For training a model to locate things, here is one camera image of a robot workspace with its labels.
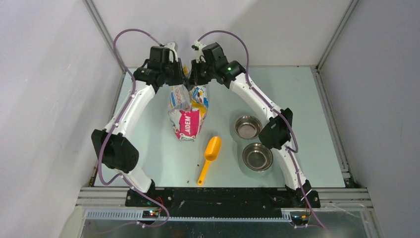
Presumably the yellow plastic scoop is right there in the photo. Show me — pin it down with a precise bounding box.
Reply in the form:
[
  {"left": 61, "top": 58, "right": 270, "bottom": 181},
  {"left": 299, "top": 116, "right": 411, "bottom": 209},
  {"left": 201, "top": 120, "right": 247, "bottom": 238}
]
[{"left": 197, "top": 136, "right": 222, "bottom": 186}]

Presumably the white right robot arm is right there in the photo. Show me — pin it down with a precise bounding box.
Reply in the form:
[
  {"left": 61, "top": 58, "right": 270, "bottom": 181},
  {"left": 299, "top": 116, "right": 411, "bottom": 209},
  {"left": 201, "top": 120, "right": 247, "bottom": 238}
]
[{"left": 190, "top": 41, "right": 312, "bottom": 207}]

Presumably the colourful pet food bag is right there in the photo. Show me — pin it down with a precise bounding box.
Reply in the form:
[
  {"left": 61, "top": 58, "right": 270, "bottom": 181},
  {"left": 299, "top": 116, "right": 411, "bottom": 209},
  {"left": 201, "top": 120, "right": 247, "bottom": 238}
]
[{"left": 168, "top": 85, "right": 209, "bottom": 141}]

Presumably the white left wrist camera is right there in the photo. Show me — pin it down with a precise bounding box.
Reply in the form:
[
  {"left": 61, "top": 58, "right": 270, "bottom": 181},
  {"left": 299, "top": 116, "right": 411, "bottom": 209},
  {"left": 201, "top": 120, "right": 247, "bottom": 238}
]
[{"left": 164, "top": 42, "right": 178, "bottom": 62}]

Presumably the circuit board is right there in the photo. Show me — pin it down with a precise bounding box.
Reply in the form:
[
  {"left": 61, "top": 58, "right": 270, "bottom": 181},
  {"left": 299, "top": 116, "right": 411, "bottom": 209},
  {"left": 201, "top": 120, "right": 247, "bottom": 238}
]
[
  {"left": 290, "top": 215, "right": 310, "bottom": 228},
  {"left": 142, "top": 210, "right": 160, "bottom": 219}
]

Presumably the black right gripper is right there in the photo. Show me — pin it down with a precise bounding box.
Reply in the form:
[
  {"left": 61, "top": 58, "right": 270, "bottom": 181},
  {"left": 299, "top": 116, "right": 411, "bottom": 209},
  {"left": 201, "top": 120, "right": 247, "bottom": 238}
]
[{"left": 188, "top": 59, "right": 216, "bottom": 86}]

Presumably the left circuit board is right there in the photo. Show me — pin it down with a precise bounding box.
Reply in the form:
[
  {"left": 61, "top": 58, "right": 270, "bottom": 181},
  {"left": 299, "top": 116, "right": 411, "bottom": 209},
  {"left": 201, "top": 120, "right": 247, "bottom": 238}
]
[{"left": 142, "top": 210, "right": 160, "bottom": 219}]

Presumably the aluminium frame rail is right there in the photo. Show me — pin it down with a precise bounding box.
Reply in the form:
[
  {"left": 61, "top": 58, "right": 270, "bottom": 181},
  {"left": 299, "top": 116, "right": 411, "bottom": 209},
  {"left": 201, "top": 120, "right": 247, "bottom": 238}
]
[{"left": 76, "top": 187, "right": 373, "bottom": 222}]

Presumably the far steel bowl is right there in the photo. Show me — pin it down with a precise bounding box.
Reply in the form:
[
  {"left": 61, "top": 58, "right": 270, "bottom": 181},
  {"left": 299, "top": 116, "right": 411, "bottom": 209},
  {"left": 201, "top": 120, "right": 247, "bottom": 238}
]
[{"left": 234, "top": 115, "right": 262, "bottom": 140}]

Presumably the steel bowl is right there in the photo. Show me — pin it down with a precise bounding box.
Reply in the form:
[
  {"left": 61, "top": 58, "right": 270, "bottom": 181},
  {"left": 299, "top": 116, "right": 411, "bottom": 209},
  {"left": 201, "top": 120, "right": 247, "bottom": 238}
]
[
  {"left": 242, "top": 143, "right": 273, "bottom": 173},
  {"left": 234, "top": 115, "right": 262, "bottom": 140}
]

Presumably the right circuit board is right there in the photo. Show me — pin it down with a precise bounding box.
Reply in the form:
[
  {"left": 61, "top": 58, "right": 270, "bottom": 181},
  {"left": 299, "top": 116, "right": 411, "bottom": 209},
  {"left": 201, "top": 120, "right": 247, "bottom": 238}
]
[{"left": 290, "top": 215, "right": 310, "bottom": 228}]

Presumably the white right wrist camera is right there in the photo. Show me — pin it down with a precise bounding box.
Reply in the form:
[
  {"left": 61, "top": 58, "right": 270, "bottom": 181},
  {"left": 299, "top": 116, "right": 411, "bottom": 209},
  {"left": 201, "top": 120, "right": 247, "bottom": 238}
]
[{"left": 192, "top": 40, "right": 206, "bottom": 62}]

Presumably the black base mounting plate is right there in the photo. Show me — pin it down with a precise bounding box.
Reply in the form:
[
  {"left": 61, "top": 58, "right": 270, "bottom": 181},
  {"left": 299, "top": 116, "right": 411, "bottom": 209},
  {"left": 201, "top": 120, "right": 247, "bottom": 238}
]
[{"left": 125, "top": 187, "right": 321, "bottom": 219}]

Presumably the near steel bowl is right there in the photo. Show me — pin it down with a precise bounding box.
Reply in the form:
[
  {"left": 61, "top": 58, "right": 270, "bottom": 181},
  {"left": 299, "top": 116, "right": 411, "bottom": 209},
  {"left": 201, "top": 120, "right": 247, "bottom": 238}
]
[{"left": 242, "top": 143, "right": 273, "bottom": 173}]

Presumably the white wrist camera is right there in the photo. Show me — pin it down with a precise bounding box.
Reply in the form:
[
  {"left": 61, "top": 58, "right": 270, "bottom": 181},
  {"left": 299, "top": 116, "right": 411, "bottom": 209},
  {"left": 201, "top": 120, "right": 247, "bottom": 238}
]
[
  {"left": 192, "top": 40, "right": 206, "bottom": 62},
  {"left": 164, "top": 42, "right": 178, "bottom": 62}
]

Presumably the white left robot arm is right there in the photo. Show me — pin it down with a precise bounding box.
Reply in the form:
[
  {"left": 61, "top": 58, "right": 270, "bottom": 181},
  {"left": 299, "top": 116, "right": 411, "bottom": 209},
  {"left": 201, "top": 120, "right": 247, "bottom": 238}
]
[{"left": 91, "top": 42, "right": 186, "bottom": 207}]

